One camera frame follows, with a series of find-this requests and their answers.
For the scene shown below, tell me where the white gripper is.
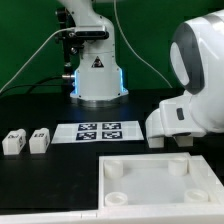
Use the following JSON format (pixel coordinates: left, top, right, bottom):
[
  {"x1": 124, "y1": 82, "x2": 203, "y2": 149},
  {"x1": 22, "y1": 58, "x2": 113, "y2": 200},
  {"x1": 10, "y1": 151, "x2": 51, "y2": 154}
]
[{"x1": 145, "y1": 91, "x2": 206, "y2": 148}]

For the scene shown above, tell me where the white square tabletop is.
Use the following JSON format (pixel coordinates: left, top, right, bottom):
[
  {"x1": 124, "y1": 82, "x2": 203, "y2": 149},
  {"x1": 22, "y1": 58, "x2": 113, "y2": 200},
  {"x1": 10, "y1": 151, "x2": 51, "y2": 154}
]
[{"x1": 98, "y1": 153, "x2": 224, "y2": 208}]

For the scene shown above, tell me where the white marker sheet with tags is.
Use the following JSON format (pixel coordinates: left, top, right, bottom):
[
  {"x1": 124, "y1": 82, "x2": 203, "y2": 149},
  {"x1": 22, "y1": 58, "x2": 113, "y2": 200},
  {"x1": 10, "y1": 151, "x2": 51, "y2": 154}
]
[{"x1": 52, "y1": 121, "x2": 144, "y2": 144}]

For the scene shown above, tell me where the black camera on mount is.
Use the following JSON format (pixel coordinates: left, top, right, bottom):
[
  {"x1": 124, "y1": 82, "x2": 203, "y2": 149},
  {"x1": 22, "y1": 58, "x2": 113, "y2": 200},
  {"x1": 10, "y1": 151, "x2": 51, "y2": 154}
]
[{"x1": 69, "y1": 25, "x2": 109, "y2": 40}]

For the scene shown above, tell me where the black cable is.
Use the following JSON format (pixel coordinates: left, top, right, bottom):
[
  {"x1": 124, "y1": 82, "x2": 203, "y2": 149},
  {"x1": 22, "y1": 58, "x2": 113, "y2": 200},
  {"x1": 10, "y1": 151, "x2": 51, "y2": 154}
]
[{"x1": 0, "y1": 75, "x2": 68, "y2": 98}]

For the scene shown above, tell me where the white cable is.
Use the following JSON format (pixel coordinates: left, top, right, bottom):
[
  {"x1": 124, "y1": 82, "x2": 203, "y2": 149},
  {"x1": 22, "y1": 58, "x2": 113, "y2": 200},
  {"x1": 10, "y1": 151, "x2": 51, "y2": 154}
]
[{"x1": 0, "y1": 27, "x2": 76, "y2": 94}]

